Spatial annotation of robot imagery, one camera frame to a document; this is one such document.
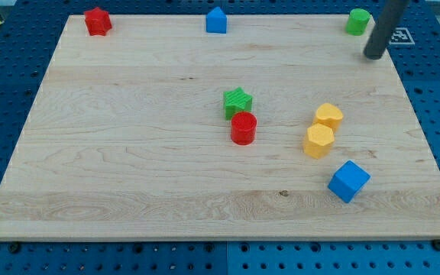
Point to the green star block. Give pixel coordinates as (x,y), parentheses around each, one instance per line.
(235,101)

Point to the wooden board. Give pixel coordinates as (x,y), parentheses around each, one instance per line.
(127,138)

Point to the black board screw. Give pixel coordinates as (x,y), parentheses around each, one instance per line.
(436,244)
(14,247)

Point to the blue cube block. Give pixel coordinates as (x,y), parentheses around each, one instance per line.
(348,180)

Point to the yellow heart block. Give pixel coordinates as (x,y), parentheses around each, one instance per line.
(329,115)

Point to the black left board screw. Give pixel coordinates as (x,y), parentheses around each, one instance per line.
(14,247)

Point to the red cylinder block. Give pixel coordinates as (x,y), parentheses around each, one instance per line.
(243,128)

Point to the green cylinder block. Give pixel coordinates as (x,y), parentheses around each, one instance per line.
(357,21)

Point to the black right board screw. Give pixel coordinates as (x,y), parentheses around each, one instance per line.
(436,244)

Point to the red star block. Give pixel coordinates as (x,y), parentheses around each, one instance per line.
(97,21)

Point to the blue pentagon block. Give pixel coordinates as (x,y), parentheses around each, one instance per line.
(216,21)

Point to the white fiducial marker tag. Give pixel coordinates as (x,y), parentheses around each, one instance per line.
(401,36)

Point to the yellow hexagon block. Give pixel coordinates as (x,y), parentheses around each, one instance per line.
(318,141)

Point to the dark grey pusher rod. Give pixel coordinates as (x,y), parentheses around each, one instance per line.
(384,27)

